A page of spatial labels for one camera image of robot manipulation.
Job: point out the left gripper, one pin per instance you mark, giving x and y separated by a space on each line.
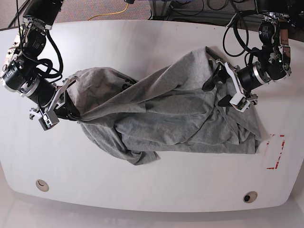
242 80

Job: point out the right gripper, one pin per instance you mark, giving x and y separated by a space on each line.
50 97

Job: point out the grey Hugging Face t-shirt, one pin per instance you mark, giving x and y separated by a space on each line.
165 111

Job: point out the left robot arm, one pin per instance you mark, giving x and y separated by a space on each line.
269 63

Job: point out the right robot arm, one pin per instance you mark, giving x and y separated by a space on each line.
22 59

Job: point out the red tape rectangle marking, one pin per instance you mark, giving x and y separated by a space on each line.
273 151

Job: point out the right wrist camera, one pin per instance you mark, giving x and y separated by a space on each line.
48 120

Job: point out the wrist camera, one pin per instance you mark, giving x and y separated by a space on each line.
240 102
48 120

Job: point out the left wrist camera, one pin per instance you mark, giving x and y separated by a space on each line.
240 102

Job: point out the left table cable grommet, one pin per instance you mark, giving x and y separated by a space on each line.
42 185

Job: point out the table cable grommet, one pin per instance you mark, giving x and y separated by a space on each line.
250 197
42 185

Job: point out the aluminium frame rail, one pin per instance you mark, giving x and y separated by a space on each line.
217 12

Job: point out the right table cable grommet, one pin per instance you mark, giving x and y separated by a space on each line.
250 197

